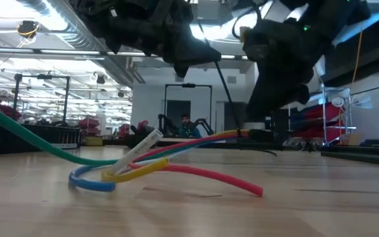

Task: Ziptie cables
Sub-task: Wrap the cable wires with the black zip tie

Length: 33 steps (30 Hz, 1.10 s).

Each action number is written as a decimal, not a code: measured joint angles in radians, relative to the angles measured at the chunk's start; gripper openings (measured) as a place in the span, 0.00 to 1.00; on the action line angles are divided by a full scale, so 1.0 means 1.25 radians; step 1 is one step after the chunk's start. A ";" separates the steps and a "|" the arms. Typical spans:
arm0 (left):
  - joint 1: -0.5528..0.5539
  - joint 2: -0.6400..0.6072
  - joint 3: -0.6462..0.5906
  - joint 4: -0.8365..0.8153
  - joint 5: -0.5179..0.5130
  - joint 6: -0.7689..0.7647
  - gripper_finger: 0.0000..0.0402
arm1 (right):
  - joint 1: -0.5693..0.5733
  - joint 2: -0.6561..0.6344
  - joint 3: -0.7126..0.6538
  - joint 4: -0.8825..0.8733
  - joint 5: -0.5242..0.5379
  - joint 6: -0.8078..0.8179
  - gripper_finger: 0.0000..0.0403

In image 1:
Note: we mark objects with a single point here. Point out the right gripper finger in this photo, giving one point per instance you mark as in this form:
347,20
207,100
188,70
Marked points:
271,98
302,93

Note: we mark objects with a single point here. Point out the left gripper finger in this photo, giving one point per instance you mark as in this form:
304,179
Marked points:
192,52
181,69

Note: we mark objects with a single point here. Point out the black zip tie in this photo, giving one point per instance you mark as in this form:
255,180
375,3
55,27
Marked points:
228,98

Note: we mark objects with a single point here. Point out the black raceway cover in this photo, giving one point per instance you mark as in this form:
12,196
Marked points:
373,160

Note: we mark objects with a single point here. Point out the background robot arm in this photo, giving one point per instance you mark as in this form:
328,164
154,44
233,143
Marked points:
163,126
207,124

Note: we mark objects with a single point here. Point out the shelf rack with red bins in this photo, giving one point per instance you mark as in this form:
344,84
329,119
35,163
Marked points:
314,113

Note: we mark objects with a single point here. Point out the white fan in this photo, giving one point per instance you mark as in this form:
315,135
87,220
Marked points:
337,101

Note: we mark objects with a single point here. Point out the person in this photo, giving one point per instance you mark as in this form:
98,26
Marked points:
189,130

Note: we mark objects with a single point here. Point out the ceiling light bar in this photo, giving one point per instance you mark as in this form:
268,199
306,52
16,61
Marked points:
61,52

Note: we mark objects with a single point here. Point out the red storage bins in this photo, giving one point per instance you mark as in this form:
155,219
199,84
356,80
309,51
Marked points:
8,112
89,123

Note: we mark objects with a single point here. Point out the yellow tape roll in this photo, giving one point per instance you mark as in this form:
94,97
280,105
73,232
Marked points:
93,141

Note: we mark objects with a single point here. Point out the black gantry frame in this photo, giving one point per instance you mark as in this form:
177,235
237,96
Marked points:
188,85
16,98

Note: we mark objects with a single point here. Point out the black extrusion table frame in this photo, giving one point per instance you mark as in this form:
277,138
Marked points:
281,145

